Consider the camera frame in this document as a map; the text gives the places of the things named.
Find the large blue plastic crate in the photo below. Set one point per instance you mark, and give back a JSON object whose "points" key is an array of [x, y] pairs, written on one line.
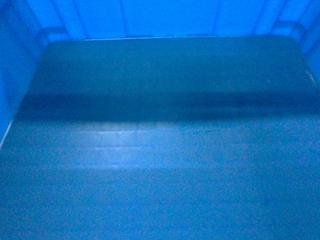
{"points": [[159, 119]]}

